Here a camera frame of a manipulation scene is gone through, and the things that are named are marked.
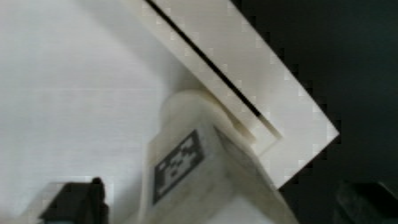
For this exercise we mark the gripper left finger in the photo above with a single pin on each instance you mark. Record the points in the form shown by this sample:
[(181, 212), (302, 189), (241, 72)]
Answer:
[(78, 206)]

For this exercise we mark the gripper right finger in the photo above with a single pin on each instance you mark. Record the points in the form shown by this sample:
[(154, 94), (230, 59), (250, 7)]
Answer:
[(366, 203)]

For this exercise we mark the white leg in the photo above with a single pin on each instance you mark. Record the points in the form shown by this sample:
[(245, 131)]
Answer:
[(204, 183)]

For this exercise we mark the white square table top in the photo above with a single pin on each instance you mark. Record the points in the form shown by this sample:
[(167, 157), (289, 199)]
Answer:
[(87, 75)]

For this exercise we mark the white U-shaped fence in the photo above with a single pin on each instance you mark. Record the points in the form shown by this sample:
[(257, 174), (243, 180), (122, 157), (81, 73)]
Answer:
[(216, 45)]

